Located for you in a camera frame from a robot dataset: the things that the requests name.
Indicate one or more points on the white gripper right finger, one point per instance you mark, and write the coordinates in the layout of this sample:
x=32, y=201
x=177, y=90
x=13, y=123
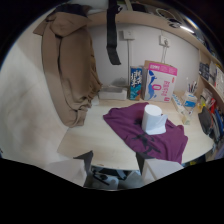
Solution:
x=156, y=168

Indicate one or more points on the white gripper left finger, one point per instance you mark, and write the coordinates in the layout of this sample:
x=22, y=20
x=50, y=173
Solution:
x=75, y=170

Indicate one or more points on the white tissue paper roll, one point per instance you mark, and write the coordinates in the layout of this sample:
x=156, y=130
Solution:
x=153, y=119

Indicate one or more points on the purple printed cloth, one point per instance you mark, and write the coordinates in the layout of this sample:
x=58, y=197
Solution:
x=146, y=133

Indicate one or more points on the small clear container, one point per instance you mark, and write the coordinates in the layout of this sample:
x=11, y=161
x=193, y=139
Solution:
x=186, y=117

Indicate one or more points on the black bag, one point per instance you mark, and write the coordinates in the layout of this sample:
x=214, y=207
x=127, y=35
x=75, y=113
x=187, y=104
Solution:
x=205, y=120

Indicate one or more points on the white pen holder cup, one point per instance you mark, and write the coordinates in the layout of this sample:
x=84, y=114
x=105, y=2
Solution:
x=189, y=99

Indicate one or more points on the white flat box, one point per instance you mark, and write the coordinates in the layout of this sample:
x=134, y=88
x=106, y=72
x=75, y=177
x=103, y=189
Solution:
x=112, y=92

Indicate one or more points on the pink and white cardboard box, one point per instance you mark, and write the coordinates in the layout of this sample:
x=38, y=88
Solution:
x=160, y=81

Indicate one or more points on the blue drink carton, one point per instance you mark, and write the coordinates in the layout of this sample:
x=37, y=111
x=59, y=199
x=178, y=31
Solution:
x=135, y=83

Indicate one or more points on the brown hanging coat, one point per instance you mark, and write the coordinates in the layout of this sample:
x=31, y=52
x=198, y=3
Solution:
x=68, y=66

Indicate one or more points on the wooden shelf unit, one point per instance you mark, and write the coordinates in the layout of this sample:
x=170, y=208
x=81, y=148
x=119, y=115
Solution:
x=209, y=78

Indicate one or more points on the white light bar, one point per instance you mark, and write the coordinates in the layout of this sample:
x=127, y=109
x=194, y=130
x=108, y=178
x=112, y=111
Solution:
x=186, y=29

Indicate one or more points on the white wall socket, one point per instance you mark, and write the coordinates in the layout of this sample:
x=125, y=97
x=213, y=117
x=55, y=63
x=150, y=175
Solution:
x=164, y=41

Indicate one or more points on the white wall switch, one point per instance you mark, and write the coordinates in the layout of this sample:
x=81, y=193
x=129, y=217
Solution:
x=128, y=34

